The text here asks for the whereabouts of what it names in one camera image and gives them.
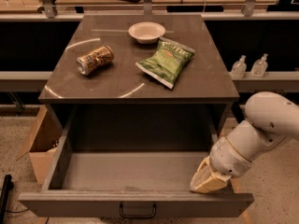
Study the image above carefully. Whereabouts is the grey top drawer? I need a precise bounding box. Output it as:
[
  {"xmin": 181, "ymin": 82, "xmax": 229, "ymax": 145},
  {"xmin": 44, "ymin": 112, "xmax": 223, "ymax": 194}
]
[{"xmin": 20, "ymin": 105, "xmax": 253, "ymax": 218}]

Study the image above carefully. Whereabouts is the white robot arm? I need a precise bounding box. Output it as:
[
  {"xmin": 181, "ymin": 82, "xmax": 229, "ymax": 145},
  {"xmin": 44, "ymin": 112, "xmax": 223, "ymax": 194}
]
[{"xmin": 190, "ymin": 91, "xmax": 299, "ymax": 193}]

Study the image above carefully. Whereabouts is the clear sanitizer bottle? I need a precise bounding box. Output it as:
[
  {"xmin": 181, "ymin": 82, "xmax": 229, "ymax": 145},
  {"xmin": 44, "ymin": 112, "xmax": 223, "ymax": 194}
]
[
  {"xmin": 250, "ymin": 53, "xmax": 268, "ymax": 77},
  {"xmin": 231, "ymin": 55, "xmax": 247, "ymax": 79}
]

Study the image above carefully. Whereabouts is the clear sanitizer bottle right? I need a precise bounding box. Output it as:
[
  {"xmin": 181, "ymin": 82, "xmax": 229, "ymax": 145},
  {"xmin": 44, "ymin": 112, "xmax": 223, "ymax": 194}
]
[{"xmin": 250, "ymin": 53, "xmax": 268, "ymax": 77}]

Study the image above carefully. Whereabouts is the clear sanitizer bottle left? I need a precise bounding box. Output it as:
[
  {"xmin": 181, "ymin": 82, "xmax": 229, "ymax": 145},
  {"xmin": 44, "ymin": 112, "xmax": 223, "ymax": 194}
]
[{"xmin": 231, "ymin": 55, "xmax": 247, "ymax": 79}]

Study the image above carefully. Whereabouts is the black cable on floor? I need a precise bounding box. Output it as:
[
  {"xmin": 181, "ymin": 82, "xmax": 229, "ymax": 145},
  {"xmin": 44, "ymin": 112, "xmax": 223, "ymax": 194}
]
[{"xmin": 4, "ymin": 206, "xmax": 21, "ymax": 215}]

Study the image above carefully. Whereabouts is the green chip bag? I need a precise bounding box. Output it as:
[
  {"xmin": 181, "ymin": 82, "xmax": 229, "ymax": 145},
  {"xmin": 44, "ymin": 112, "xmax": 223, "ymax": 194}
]
[{"xmin": 135, "ymin": 37, "xmax": 195, "ymax": 90}]

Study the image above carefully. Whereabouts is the grey drawer cabinet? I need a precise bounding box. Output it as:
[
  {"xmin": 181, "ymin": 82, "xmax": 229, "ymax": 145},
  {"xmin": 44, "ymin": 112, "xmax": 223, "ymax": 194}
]
[{"xmin": 37, "ymin": 13, "xmax": 240, "ymax": 154}]

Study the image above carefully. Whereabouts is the cardboard box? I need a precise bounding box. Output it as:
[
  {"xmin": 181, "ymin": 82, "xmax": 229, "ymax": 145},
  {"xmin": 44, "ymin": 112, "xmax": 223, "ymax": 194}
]
[{"xmin": 16, "ymin": 105, "xmax": 63, "ymax": 184}]

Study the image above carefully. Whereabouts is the black pole base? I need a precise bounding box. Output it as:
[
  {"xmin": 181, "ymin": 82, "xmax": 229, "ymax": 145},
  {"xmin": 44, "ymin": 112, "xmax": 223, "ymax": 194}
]
[{"xmin": 0, "ymin": 175, "xmax": 13, "ymax": 224}]

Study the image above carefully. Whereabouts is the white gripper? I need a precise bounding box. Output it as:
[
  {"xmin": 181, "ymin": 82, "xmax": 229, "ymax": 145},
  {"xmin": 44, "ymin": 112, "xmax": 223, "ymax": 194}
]
[{"xmin": 190, "ymin": 137, "xmax": 251, "ymax": 193}]

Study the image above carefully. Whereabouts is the white paper bowl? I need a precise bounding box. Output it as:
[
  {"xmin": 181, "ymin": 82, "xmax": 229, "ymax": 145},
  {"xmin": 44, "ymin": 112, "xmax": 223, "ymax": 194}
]
[{"xmin": 128, "ymin": 21, "xmax": 165, "ymax": 44}]

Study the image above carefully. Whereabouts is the gold drink can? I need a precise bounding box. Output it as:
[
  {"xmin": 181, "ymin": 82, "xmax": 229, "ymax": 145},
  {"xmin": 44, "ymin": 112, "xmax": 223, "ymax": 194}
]
[{"xmin": 77, "ymin": 46, "xmax": 114, "ymax": 76}]

